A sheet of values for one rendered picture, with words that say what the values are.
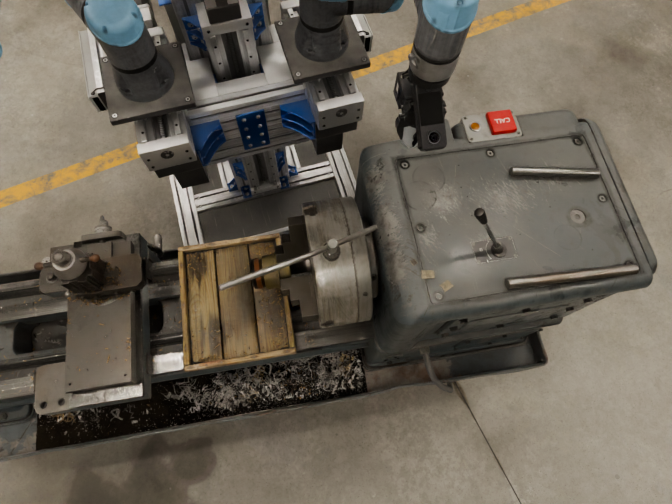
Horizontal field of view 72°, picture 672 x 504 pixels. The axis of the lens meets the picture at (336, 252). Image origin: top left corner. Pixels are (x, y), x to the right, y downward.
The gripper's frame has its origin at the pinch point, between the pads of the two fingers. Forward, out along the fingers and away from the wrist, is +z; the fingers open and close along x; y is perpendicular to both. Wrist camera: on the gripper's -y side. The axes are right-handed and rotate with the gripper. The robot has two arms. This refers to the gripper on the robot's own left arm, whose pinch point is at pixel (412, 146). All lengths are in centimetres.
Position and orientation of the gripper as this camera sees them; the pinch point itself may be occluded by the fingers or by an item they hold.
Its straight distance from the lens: 97.2
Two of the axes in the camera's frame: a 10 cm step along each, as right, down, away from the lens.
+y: -1.9, -9.2, 3.4
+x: -9.8, 1.7, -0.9
